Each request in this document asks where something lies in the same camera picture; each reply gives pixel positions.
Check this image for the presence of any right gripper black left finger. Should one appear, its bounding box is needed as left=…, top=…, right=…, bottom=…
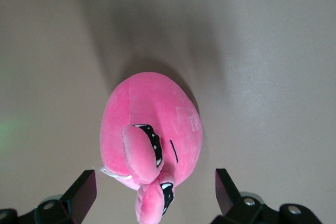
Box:
left=0, top=169, right=97, bottom=224

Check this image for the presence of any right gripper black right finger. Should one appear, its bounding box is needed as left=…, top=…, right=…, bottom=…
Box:
left=211, top=167, right=324, bottom=224

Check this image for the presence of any pink plush toy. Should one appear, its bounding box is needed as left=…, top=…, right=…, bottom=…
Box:
left=99, top=71, right=203, bottom=224

